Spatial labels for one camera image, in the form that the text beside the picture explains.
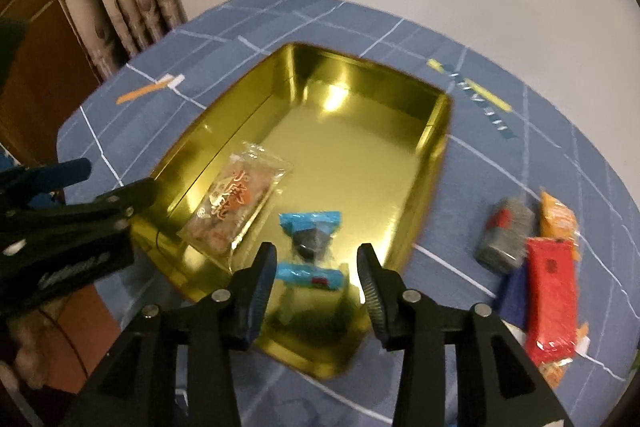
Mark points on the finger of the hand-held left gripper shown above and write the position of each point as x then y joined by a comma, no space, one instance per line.
65,172
135,194

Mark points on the blue dark snack packet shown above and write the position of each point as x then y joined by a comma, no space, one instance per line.
310,223

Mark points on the gold tin box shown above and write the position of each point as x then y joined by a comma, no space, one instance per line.
350,147

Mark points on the blue checked tablecloth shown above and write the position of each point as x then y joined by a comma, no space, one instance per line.
500,132

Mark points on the pink printed snack packet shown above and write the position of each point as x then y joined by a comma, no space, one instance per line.
502,237

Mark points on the navy and white snack packet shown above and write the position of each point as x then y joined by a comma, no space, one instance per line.
512,302

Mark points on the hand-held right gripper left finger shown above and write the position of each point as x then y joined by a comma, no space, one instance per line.
260,289

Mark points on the clear orange-print snack packet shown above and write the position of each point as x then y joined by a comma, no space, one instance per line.
235,202

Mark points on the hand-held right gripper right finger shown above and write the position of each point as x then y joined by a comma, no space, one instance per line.
370,294

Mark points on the brown wooden door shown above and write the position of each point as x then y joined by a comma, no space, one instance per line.
40,82

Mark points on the red snack packet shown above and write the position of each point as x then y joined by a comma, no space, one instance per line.
550,297

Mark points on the orange nut snack packet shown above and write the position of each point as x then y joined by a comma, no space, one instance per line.
557,219

